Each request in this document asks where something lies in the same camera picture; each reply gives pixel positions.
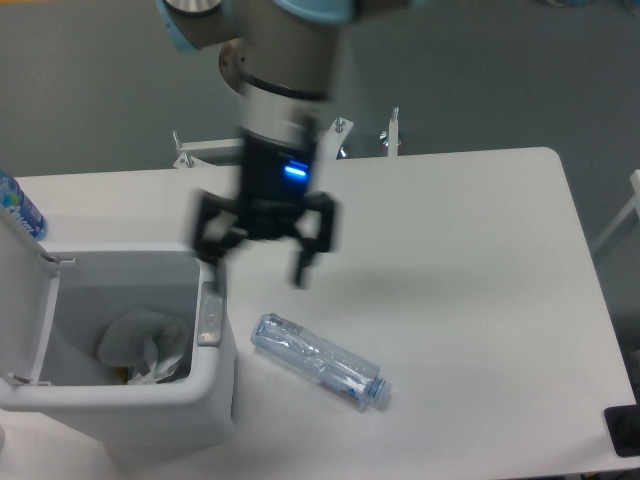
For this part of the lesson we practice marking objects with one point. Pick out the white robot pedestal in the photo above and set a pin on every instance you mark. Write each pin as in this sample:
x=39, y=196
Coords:
x=331, y=142

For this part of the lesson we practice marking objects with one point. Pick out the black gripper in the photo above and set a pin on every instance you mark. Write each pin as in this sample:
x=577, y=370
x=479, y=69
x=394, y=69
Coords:
x=271, y=203

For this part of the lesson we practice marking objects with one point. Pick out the black clamp at table edge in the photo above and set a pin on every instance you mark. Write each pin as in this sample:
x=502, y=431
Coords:
x=623, y=426

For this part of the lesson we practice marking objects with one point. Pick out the blue labelled bottle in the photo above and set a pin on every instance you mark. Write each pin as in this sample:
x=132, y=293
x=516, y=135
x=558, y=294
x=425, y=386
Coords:
x=21, y=208

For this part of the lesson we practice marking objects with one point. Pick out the white frame at right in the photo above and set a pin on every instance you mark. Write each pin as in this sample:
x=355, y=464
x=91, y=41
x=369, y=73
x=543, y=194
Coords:
x=620, y=226

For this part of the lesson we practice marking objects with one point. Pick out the crushed clear plastic bottle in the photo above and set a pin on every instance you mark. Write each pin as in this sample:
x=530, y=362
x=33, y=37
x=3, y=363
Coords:
x=320, y=359

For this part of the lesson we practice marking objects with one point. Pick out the white wrapper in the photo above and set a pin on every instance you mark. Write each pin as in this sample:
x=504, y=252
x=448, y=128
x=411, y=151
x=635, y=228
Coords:
x=153, y=345

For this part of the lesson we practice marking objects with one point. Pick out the white plastic trash can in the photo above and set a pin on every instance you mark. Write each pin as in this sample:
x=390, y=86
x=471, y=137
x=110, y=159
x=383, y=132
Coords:
x=57, y=302

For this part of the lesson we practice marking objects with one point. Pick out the yellow white trash in bin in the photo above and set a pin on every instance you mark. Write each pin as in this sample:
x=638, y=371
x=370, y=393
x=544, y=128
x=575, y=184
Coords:
x=122, y=375

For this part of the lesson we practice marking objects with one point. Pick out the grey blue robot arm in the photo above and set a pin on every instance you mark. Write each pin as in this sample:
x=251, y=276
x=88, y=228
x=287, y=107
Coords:
x=289, y=50

